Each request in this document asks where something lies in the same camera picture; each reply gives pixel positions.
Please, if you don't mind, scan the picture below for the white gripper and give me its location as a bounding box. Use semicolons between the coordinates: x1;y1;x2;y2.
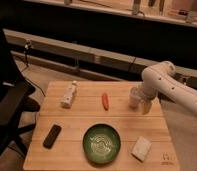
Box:
137;84;156;115

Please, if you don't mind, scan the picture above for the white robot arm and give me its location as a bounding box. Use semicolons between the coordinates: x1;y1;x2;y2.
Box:
139;61;197;117

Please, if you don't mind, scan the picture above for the green ceramic bowl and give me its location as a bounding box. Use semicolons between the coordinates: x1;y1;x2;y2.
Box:
82;124;121;165

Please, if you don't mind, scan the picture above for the orange carrot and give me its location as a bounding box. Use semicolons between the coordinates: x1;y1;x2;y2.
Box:
102;93;109;110

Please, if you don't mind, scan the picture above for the white sponge block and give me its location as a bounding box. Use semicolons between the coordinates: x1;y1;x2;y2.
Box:
131;136;152;162

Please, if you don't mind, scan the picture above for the white plastic bottle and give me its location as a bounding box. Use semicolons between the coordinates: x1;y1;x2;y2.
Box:
61;81;77;108

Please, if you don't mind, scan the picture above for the black remote control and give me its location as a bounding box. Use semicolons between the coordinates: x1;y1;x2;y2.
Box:
43;124;61;149

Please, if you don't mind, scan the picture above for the black office chair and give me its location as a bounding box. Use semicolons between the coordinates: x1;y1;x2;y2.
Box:
0;26;40;157

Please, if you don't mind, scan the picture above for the black cable on floor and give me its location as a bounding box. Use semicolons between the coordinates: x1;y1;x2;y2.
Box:
12;42;46;98

